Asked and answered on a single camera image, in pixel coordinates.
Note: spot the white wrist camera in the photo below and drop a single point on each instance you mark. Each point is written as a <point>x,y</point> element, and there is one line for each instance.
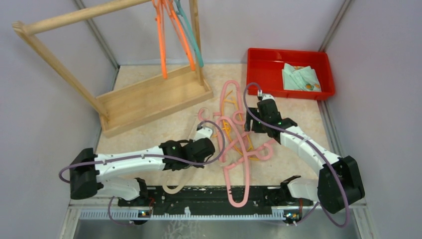
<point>263,96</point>
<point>203,132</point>

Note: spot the pink plastic hanger front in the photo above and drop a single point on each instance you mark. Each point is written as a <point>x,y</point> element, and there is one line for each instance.
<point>237,180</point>

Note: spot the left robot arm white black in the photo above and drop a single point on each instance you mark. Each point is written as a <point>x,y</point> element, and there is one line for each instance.
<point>101,174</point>

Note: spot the folded mint cloth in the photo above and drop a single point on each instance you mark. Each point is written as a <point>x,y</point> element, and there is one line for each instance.
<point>299,78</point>

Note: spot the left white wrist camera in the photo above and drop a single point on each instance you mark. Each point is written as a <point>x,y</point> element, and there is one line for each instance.
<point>203,132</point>

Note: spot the teal plastic hanger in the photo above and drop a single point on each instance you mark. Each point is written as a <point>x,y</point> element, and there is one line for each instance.
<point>188,33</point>

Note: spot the orange plastic hanger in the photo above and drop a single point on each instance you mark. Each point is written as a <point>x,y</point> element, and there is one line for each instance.
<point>157,4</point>
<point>168,5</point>

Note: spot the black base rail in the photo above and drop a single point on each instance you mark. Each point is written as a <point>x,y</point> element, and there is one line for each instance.
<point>214,201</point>

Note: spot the red plastic bin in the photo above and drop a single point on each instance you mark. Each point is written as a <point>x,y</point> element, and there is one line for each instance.
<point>264,67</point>

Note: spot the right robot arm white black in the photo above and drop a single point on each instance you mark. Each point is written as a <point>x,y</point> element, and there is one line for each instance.
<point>339,182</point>

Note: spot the beige plastic hanger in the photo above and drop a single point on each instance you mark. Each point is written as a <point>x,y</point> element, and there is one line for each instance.
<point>175,181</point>

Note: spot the yellow thin hanger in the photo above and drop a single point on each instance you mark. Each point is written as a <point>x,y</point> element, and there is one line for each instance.
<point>240,142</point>

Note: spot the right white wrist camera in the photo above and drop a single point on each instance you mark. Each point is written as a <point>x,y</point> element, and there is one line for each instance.
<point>263,96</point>

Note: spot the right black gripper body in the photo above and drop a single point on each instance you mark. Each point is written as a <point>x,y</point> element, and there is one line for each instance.
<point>259,129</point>

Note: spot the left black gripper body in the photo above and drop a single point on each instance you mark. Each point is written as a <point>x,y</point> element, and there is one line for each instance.
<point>202,166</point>

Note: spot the wooden hanger rack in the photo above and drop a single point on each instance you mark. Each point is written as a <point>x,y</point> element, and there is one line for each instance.
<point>134,105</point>

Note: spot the pink plastic hanger back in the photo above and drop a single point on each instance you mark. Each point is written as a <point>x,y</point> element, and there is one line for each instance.
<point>231,95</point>

